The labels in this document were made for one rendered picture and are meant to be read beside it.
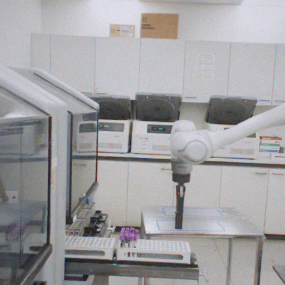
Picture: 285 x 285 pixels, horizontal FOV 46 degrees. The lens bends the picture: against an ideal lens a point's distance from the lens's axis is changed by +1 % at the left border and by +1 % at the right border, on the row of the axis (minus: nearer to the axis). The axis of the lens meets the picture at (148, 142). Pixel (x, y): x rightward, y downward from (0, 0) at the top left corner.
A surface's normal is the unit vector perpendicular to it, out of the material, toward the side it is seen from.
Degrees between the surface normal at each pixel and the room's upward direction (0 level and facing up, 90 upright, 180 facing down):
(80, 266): 90
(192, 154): 92
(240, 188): 90
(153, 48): 90
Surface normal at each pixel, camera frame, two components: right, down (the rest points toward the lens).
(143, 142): -0.01, 0.11
